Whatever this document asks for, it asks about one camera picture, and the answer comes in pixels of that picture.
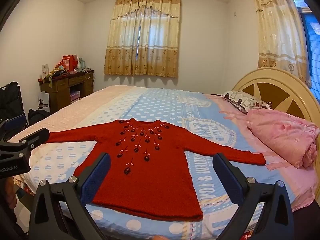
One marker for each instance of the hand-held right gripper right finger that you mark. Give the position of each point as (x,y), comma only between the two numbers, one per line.
(228,177)

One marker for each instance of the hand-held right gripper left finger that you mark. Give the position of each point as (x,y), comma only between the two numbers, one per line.
(101,177)

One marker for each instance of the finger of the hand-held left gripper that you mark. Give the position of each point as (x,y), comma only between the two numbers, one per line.
(35,138)

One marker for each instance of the red knitted sweater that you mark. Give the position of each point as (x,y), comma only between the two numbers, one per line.
(155,175)

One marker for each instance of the black backpack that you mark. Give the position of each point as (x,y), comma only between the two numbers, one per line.
(37,116)

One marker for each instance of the blue chair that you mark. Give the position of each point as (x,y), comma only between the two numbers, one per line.
(16,125)

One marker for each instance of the white paper bag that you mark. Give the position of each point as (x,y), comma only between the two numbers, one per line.
(43,103)

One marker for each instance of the black folding chair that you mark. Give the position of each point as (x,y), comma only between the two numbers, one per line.
(10,100)

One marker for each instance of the brown wooden desk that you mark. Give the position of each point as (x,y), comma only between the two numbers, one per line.
(58,92)

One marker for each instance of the pink folded quilt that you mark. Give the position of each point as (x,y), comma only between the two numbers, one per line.
(280,135)

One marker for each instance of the colourful cloth pile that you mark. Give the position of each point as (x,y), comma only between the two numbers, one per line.
(53,73)

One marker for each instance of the patterned pillow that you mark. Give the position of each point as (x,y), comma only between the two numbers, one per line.
(242,101)

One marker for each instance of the red gift bag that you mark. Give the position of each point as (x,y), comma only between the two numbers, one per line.
(69,62)

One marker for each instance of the teal gift bag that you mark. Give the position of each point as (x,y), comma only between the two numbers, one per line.
(82,63)

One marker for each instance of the polka dot bed sheet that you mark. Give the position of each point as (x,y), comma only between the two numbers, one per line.
(155,105)

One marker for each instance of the cream wooden headboard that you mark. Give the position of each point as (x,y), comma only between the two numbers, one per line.
(280,90)

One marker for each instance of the wide beige floral curtain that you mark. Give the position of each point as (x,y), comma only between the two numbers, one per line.
(142,37)

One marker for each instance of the narrow beige floral curtain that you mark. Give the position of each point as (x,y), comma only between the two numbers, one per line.
(277,30)

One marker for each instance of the window with grille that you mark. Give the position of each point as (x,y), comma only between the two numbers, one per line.
(313,45)

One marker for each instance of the white wall card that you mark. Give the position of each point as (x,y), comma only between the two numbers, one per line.
(45,70)

